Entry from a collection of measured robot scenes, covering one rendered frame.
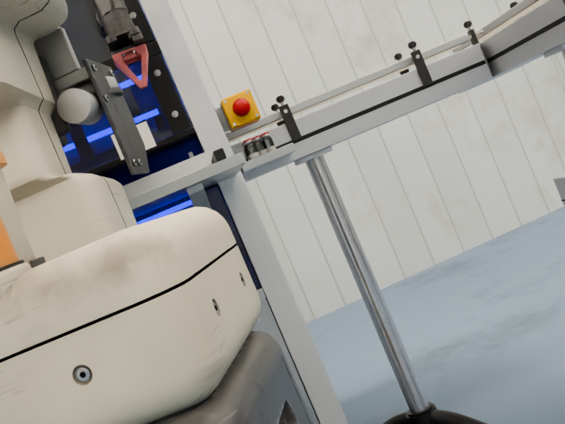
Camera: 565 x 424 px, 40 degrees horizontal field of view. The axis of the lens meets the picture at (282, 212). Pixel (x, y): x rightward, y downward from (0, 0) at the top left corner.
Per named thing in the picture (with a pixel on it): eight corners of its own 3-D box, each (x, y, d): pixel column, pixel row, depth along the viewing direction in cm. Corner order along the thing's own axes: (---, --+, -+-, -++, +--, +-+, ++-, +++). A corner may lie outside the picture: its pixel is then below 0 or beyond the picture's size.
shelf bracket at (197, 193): (211, 248, 173) (188, 195, 172) (224, 242, 173) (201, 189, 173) (214, 255, 139) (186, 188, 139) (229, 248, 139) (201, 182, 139)
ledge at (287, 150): (240, 175, 188) (237, 168, 188) (288, 155, 189) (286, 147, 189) (244, 172, 174) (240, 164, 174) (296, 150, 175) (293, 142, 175)
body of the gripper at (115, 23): (147, 54, 153) (134, 21, 154) (140, 34, 143) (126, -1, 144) (116, 66, 152) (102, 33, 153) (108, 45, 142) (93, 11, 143)
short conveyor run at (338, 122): (242, 182, 183) (216, 121, 183) (239, 185, 198) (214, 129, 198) (496, 75, 190) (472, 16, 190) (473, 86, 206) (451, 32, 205)
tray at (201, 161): (108, 220, 178) (102, 207, 178) (211, 177, 181) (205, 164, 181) (87, 220, 145) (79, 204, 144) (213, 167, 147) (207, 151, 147)
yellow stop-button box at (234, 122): (231, 132, 180) (219, 104, 180) (259, 121, 181) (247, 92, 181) (232, 129, 173) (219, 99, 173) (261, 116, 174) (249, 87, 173)
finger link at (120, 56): (162, 89, 152) (145, 47, 153) (159, 76, 145) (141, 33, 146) (130, 102, 151) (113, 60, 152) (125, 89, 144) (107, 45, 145)
